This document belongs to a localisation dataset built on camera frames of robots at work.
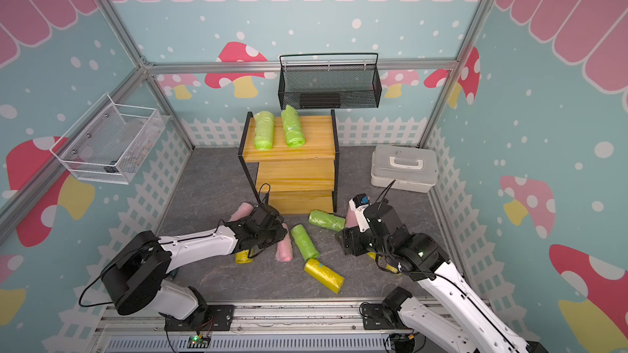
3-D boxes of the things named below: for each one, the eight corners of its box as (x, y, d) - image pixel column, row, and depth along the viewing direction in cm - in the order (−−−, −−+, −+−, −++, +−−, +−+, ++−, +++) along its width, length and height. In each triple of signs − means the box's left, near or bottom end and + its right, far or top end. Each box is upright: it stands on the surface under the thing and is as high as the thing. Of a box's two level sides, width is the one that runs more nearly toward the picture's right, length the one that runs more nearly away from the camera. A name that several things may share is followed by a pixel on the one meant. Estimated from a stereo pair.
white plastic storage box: (373, 193, 106) (378, 174, 95) (368, 165, 116) (373, 145, 106) (431, 193, 106) (444, 174, 95) (422, 165, 116) (432, 144, 106)
